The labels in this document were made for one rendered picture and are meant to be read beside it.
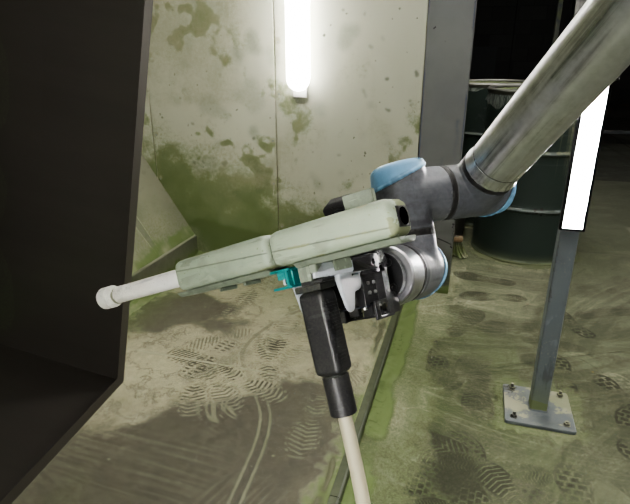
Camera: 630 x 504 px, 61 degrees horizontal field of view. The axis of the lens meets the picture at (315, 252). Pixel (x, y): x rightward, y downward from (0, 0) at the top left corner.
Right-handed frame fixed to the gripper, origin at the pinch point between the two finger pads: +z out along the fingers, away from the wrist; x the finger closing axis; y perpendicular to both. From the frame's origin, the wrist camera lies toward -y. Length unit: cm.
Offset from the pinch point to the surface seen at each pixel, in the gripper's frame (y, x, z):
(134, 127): -28.5, 31.6, -8.6
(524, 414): 51, 9, -122
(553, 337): 29, -5, -119
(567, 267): 9, -13, -113
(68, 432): 17, 52, -3
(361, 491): 24.3, -1.1, -1.3
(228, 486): 45, 66, -51
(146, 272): -21, 153, -112
